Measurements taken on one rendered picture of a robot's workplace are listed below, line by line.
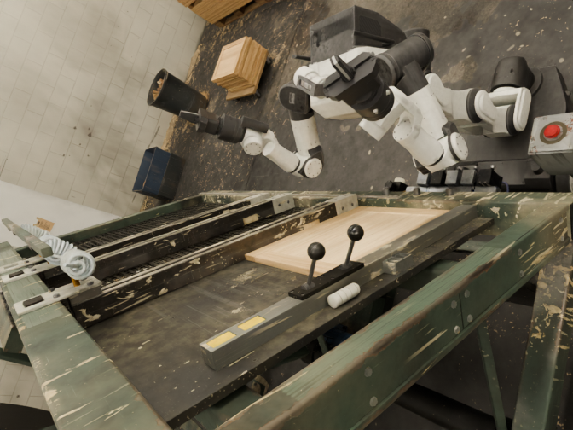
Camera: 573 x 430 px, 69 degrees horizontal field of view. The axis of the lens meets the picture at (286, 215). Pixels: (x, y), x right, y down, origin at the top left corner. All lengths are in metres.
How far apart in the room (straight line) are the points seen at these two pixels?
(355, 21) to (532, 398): 1.16
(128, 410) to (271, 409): 0.18
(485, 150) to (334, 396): 1.91
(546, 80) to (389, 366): 1.94
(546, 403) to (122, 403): 1.09
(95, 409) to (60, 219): 4.38
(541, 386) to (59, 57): 6.20
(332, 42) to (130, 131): 5.40
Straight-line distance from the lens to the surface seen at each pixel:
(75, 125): 6.42
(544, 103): 2.38
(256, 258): 1.30
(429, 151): 1.15
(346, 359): 0.66
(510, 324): 2.27
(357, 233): 0.91
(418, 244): 1.16
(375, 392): 0.71
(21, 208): 4.92
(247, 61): 4.60
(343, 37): 1.36
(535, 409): 1.39
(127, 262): 1.64
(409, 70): 1.22
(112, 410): 0.62
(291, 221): 1.46
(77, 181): 6.39
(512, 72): 2.33
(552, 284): 1.40
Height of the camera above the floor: 2.10
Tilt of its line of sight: 37 degrees down
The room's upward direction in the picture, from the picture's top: 68 degrees counter-clockwise
